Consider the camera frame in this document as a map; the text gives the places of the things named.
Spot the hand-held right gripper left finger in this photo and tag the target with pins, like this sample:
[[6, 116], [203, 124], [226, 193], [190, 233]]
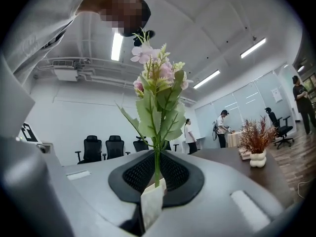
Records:
[[103, 189]]

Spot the person's grey shirt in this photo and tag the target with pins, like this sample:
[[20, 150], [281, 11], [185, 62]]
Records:
[[37, 21]]

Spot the long ceiling light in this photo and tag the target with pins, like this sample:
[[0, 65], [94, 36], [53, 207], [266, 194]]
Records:
[[253, 48], [116, 47], [207, 79]]

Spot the white ceiling pipes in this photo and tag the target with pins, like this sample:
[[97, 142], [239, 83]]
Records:
[[98, 70]]

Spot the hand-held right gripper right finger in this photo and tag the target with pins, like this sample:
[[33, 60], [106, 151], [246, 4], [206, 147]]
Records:
[[217, 194]]

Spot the dried brown plant white pot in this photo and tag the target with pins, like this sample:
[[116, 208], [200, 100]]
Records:
[[258, 142]]

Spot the dark wooden table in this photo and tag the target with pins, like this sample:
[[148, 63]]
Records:
[[269, 179]]

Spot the black head camera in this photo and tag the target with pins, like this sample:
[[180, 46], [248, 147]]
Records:
[[151, 33]]

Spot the white air conditioner unit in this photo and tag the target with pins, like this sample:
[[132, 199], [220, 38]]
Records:
[[64, 71]]

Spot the round table beige cloth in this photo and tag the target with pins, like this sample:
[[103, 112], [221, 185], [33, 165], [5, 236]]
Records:
[[234, 139]]

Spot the person's head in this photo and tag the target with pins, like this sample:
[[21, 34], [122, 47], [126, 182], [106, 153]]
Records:
[[118, 9]]

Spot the white paper sheet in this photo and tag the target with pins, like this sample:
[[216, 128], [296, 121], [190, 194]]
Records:
[[276, 95]]

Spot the beige book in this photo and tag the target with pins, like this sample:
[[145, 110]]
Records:
[[244, 155]]

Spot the pink flowers with green leaves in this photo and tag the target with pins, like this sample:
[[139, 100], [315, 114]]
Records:
[[148, 117]]

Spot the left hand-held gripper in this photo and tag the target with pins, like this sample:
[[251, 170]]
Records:
[[27, 132]]

